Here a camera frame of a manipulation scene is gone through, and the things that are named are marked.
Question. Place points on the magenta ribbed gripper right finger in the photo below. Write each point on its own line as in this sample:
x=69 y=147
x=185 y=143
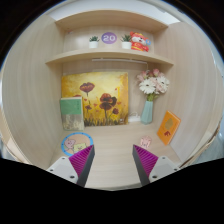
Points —
x=151 y=168

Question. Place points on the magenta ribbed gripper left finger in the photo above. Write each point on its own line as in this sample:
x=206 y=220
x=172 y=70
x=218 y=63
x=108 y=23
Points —
x=75 y=168

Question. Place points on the round blue cartoon mouse pad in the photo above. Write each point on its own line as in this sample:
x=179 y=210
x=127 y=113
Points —
x=75 y=142

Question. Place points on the small pink pig figure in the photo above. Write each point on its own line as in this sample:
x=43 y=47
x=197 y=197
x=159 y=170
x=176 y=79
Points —
x=145 y=142

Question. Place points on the teal ceramic vase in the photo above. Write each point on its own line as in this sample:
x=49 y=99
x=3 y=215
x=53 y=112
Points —
x=147 y=113

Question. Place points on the white power adapter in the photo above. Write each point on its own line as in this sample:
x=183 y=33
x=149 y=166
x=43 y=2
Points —
x=133 y=118

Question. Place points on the orange book with leaf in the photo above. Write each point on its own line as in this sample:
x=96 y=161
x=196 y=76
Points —
x=168 y=127

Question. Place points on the green and beige book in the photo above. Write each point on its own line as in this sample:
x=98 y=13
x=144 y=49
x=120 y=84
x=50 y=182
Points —
x=72 y=113

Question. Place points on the yellow poppy flower painting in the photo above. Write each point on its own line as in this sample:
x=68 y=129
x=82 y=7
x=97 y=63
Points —
x=104 y=96

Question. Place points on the pink and white flower bouquet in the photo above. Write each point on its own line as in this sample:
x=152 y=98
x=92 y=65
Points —
x=153 y=83

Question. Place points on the wooden shelf board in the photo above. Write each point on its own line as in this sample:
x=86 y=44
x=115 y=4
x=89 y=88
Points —
x=103 y=53

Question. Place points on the red lucky tiger plush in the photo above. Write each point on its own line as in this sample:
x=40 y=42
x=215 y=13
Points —
x=139 y=42

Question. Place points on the left small potted plant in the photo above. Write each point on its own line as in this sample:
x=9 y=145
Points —
x=93 y=42

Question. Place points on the small potted plant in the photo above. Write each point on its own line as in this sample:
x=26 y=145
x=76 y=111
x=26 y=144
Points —
x=126 y=41
x=93 y=42

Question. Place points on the right small potted plant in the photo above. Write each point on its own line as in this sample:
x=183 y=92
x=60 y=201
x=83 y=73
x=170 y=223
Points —
x=126 y=41

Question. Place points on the purple round number 20 sign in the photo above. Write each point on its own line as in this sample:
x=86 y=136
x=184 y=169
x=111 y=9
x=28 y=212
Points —
x=109 y=38

